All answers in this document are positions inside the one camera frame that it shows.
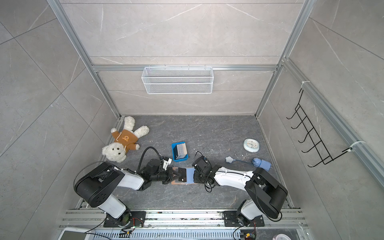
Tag white round clock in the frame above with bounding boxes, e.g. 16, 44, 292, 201
243, 139, 260, 153

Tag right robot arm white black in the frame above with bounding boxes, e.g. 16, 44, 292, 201
192, 156, 288, 226

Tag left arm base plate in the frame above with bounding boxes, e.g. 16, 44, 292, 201
103, 211, 147, 228

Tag black wire hook rack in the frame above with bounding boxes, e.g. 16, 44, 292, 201
286, 89, 353, 168

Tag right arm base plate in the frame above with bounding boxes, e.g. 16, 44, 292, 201
222, 211, 265, 227

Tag white wire mesh basket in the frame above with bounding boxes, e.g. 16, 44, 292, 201
142, 67, 214, 94

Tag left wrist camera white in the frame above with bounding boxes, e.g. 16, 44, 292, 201
163, 157, 173, 170

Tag white teddy bear brown shirt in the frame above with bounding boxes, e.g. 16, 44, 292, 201
102, 116, 150, 163

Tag blue card box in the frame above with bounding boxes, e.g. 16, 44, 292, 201
172, 142, 189, 162

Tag stack of credit cards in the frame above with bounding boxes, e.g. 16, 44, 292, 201
175, 143, 188, 160

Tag pink white round object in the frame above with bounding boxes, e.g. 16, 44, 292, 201
273, 234, 292, 240

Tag aluminium rail front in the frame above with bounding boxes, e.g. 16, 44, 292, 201
59, 208, 312, 240

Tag blue dish brush toy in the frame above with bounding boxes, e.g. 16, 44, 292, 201
225, 156, 271, 171

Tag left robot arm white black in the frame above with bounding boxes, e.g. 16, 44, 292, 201
74, 154, 182, 227

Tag tan leather card holder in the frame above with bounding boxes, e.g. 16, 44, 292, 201
171, 167, 195, 185

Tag white tablet device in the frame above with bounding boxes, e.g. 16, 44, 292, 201
58, 227, 91, 240

